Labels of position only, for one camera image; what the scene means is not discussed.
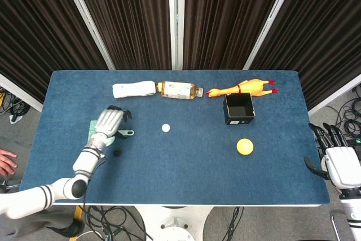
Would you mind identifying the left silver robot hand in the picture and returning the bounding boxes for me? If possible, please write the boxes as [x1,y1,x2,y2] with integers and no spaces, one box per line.
[91,104,133,142]

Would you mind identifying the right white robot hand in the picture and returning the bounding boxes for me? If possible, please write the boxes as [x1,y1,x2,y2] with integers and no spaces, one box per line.
[303,122,361,189]

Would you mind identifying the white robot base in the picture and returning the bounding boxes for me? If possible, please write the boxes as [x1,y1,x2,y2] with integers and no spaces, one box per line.
[134,205,215,241]

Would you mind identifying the white green-labelled bottle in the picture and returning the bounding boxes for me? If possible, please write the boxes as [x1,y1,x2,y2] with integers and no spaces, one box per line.
[112,80,157,100]

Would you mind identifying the amber tea plastic bottle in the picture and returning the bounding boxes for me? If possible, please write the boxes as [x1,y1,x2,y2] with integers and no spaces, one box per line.
[154,81,204,100]

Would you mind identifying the person's bare hand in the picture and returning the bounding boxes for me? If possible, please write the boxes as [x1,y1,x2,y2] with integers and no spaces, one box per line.
[0,149,18,177]

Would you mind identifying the blue table mat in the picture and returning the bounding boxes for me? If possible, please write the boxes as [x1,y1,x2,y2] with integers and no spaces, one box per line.
[19,69,330,205]

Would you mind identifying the yellow ball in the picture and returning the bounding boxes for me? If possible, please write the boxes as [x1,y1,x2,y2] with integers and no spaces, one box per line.
[236,138,254,156]

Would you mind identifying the dark brown pleated curtain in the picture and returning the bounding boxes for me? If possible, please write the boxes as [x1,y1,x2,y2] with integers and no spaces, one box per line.
[249,0,361,111]
[0,0,108,104]
[183,0,290,70]
[69,0,173,70]

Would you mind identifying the open black cardboard box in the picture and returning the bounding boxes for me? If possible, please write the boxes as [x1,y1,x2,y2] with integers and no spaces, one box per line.
[222,92,257,125]

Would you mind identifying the yellow rubber chicken toy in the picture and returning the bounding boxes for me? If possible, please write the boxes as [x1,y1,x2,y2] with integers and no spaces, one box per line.
[205,78,279,98]

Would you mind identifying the black cable bundle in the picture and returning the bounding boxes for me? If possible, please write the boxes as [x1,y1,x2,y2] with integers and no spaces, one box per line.
[224,206,245,241]
[324,85,361,147]
[81,205,149,241]
[0,85,32,125]

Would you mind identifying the white metal partition rail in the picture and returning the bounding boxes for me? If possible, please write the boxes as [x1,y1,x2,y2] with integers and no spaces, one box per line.
[0,73,43,112]
[308,73,361,116]

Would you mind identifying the white metal partition post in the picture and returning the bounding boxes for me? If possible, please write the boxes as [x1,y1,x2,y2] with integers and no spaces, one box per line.
[243,0,300,70]
[58,0,116,70]
[168,0,186,71]

